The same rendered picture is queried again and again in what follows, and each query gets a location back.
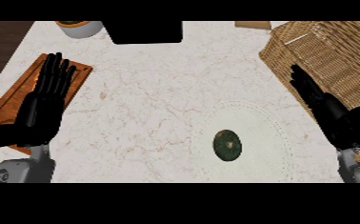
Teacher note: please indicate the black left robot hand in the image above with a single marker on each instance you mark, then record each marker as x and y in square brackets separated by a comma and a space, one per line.
[45, 107]

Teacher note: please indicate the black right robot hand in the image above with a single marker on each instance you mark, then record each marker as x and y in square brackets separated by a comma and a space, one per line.
[328, 110]

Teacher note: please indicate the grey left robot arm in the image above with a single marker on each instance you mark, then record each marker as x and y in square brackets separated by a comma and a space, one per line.
[27, 166]

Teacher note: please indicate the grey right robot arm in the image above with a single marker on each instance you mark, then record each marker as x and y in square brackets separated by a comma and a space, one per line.
[349, 166]

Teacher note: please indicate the tan wicker basket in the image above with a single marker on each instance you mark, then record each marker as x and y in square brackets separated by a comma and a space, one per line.
[319, 56]

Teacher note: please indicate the white round placemat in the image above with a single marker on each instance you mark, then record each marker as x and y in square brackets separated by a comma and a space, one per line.
[244, 145]

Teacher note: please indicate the dark green squash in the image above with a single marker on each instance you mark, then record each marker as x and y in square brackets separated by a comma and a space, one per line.
[228, 145]

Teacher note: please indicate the brown wooden cutting board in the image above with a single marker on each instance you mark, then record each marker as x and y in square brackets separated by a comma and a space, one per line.
[24, 88]

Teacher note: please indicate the white plant pot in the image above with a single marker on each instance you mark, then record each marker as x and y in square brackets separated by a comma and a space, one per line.
[80, 28]

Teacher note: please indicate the tan flat board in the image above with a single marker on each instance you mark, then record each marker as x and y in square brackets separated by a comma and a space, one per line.
[254, 24]

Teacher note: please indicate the black box appliance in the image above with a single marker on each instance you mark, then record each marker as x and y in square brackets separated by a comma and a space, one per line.
[144, 31]

